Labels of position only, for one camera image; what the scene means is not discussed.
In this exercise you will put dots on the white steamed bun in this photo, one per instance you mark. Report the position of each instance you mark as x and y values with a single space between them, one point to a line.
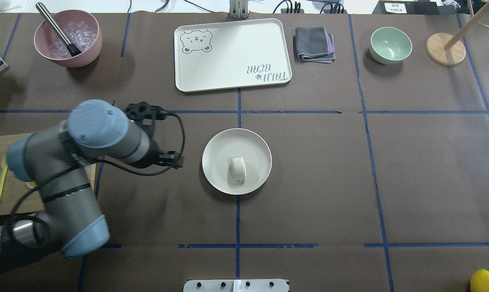
238 168

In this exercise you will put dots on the yellow lemon upper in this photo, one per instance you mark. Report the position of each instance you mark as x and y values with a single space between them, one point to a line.
479 281

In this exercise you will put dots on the bamboo cutting board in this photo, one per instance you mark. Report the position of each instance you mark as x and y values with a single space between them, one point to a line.
13 188

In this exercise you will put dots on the pink bowl with ice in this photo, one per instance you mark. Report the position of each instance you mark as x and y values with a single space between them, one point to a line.
81 27

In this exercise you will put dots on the grey folded cloth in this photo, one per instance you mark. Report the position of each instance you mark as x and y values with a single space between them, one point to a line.
314 45

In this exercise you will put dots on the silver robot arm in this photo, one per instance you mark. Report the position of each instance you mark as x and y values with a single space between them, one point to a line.
61 214

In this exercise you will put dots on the white bear tray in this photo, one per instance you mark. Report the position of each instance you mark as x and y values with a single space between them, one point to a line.
232 54

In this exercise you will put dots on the aluminium frame post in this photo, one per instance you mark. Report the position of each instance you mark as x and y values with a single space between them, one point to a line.
238 9

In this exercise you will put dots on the mint green bowl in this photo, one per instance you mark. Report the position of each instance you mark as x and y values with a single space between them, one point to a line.
389 45

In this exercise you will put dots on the steel muddler black tip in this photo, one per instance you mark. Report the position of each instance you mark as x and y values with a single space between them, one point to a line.
62 36

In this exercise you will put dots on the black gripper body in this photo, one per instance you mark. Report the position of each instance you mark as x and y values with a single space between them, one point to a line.
151 156

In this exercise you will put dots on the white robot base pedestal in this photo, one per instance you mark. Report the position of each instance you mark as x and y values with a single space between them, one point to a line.
237 285

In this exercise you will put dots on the cream round plate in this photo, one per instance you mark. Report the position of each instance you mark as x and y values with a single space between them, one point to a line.
236 142

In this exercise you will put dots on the black phone stand box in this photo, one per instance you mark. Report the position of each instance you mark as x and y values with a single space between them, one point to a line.
407 7

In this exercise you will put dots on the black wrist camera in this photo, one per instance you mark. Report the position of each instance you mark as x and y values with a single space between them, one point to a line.
171 159

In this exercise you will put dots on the yellow plastic knife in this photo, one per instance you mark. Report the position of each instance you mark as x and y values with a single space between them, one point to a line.
4 167

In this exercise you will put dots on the wooden mug stand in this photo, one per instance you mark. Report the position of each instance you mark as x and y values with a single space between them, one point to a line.
449 50

